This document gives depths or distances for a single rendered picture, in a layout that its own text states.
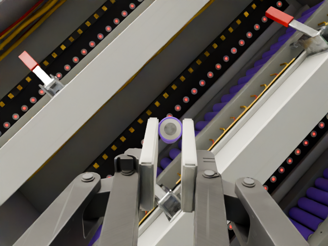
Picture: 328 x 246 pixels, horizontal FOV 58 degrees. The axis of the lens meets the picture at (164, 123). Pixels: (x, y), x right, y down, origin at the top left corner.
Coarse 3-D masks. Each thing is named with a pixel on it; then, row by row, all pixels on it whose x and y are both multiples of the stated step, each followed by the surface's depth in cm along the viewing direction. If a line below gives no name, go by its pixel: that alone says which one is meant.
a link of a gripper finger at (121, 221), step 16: (128, 160) 14; (128, 176) 14; (112, 192) 13; (128, 192) 13; (112, 208) 12; (128, 208) 12; (112, 224) 11; (128, 224) 11; (112, 240) 10; (128, 240) 10
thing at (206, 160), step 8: (200, 152) 18; (208, 152) 18; (200, 160) 17; (208, 160) 17; (200, 168) 16; (208, 168) 16; (216, 168) 16; (224, 184) 15; (232, 184) 15; (224, 192) 14; (232, 192) 14; (232, 200) 14; (232, 208) 14; (240, 208) 14; (232, 216) 14; (240, 216) 14; (248, 216) 14; (248, 224) 14
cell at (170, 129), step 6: (162, 120) 21; (168, 120) 21; (174, 120) 21; (162, 126) 21; (168, 126) 21; (174, 126) 21; (180, 126) 21; (162, 132) 21; (168, 132) 21; (174, 132) 21; (180, 132) 21; (162, 138) 21; (168, 138) 21; (174, 138) 21
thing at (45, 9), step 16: (0, 0) 38; (16, 0) 47; (32, 0) 51; (48, 0) 52; (64, 0) 54; (0, 16) 47; (16, 16) 51; (32, 16) 50; (48, 16) 54; (0, 32) 51; (16, 32) 49; (32, 32) 53; (0, 48) 49
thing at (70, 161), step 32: (96, 0) 58; (224, 0) 57; (288, 0) 57; (64, 32) 57; (192, 32) 56; (0, 64) 56; (160, 64) 55; (0, 96) 55; (128, 96) 54; (96, 128) 53; (64, 160) 53; (32, 192) 52
